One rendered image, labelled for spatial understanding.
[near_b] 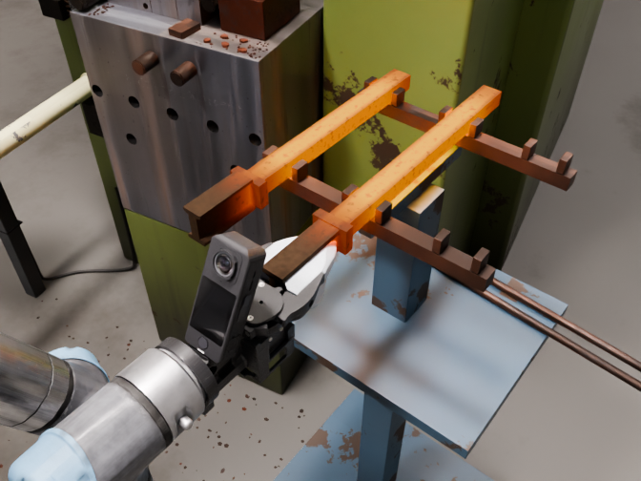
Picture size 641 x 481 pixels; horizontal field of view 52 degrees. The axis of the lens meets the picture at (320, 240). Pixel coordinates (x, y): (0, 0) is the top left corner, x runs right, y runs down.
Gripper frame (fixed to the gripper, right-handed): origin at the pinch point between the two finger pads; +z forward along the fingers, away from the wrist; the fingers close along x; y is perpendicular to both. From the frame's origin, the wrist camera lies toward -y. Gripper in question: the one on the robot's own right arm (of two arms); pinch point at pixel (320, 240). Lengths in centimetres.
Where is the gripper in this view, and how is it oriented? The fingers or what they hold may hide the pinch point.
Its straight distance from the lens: 69.0
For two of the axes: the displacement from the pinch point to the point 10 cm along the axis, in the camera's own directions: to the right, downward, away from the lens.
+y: 0.0, 7.2, 6.9
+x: 7.8, 4.3, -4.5
